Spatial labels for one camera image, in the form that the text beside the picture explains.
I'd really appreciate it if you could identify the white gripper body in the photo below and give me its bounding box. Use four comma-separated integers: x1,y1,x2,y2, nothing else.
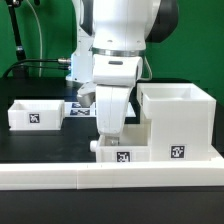
93,54,143,137

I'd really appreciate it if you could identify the white front drawer tray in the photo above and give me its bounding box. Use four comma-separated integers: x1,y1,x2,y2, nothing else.
90,124,150,163

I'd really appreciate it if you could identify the white drawer tray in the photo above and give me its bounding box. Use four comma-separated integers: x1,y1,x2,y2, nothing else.
8,100,65,131
90,124,150,163

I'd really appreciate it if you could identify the white drawer cabinet box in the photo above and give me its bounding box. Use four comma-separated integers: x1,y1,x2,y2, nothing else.
137,83,221,161

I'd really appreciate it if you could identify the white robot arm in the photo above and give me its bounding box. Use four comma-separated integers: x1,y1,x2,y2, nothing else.
66,0,179,145

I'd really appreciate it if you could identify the white rear drawer tray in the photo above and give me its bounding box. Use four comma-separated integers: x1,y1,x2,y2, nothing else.
8,100,65,131

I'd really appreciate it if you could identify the white fiducial marker sheet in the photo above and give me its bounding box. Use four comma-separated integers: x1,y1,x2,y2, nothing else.
63,101,137,118

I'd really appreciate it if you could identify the black cable bundle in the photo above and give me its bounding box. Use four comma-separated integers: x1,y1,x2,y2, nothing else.
2,57,72,80

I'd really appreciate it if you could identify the white thin cable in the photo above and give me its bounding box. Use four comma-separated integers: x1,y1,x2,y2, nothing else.
25,0,44,78

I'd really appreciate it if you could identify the black camera stand pole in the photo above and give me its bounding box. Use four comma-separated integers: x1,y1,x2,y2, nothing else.
3,0,29,78

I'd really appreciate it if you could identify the white L-shaped fence wall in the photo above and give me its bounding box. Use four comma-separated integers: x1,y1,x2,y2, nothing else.
0,157,224,190

